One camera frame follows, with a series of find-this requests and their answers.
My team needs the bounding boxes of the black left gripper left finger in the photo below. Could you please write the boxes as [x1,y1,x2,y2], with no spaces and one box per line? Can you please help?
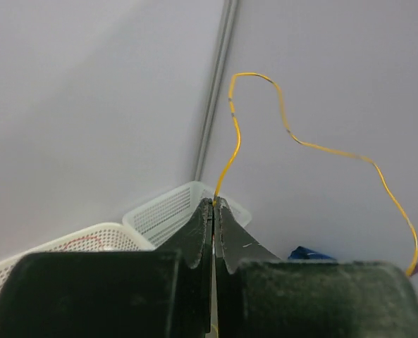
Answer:
[156,198,212,333]

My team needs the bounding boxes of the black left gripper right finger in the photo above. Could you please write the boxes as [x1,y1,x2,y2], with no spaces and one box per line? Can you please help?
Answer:
[214,197,280,337]

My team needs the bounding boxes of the thin red orange wire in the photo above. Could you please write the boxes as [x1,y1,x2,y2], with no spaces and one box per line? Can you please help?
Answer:
[62,236,106,251]

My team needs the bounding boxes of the orange yellow thin wire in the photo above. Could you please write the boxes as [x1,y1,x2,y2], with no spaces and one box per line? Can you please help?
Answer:
[211,72,418,277]

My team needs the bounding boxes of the white rectangular mesh basket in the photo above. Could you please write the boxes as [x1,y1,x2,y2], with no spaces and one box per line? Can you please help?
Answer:
[122,181,252,249]

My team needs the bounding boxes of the blue plaid cloth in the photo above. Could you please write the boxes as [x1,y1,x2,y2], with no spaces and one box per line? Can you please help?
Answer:
[288,246,336,261]

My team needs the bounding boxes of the white oval perforated basket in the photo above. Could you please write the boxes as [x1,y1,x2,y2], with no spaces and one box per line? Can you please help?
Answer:
[0,223,155,291]

